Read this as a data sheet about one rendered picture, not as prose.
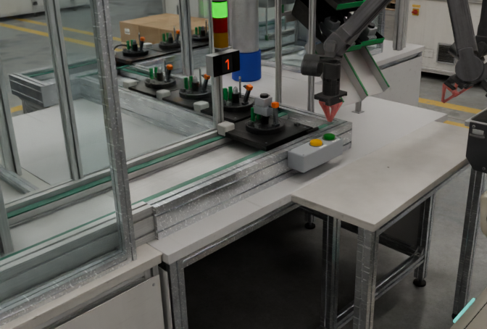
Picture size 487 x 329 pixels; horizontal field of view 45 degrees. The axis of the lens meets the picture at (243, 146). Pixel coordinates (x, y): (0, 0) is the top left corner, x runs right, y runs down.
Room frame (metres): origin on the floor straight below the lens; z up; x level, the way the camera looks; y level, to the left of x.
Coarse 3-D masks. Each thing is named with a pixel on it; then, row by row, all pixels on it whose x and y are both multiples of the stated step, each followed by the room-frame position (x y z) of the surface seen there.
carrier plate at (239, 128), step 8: (288, 120) 2.02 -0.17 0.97; (240, 128) 1.95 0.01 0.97; (288, 128) 1.94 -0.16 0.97; (296, 128) 1.94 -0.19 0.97; (304, 128) 1.93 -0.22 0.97; (224, 136) 1.93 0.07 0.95; (232, 136) 1.90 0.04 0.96; (240, 136) 1.87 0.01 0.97; (248, 136) 1.87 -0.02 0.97; (256, 136) 1.87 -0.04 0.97; (264, 136) 1.87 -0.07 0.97; (272, 136) 1.86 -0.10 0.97; (280, 136) 1.86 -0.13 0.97; (288, 136) 1.86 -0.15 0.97; (296, 136) 1.88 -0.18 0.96; (248, 144) 1.84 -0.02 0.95; (256, 144) 1.81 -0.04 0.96; (264, 144) 1.79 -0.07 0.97; (272, 144) 1.80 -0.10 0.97; (280, 144) 1.83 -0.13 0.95
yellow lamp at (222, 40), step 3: (213, 33) 1.97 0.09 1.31; (216, 33) 1.95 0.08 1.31; (219, 33) 1.95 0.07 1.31; (222, 33) 1.95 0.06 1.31; (225, 33) 1.96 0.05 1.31; (213, 36) 1.97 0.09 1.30; (216, 36) 1.95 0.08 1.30; (219, 36) 1.95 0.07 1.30; (222, 36) 1.95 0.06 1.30; (225, 36) 1.96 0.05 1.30; (216, 39) 1.95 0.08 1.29; (219, 39) 1.95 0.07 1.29; (222, 39) 1.95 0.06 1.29; (225, 39) 1.96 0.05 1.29; (216, 42) 1.95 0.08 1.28; (219, 42) 1.95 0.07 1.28; (222, 42) 1.95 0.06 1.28; (225, 42) 1.96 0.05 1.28; (216, 45) 1.95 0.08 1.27; (219, 45) 1.95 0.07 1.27; (222, 45) 1.95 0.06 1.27; (225, 45) 1.95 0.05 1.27
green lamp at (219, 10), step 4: (212, 4) 1.96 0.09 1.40; (216, 4) 1.95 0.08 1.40; (220, 4) 1.95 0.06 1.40; (224, 4) 1.96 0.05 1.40; (212, 8) 1.96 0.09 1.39; (216, 8) 1.95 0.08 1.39; (220, 8) 1.95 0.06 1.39; (224, 8) 1.95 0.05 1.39; (212, 12) 1.96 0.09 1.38; (216, 12) 1.95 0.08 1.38; (220, 12) 1.95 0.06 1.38; (224, 12) 1.95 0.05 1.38; (212, 16) 1.97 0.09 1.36; (216, 16) 1.95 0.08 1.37; (220, 16) 1.95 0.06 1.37; (224, 16) 1.95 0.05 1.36
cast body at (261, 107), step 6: (258, 96) 1.95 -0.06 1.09; (264, 96) 1.93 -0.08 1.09; (270, 96) 1.95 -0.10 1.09; (258, 102) 1.94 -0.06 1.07; (264, 102) 1.92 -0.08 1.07; (270, 102) 1.94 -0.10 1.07; (258, 108) 1.94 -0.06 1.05; (264, 108) 1.92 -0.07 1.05; (270, 108) 1.92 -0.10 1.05; (264, 114) 1.92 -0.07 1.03; (270, 114) 1.92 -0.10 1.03
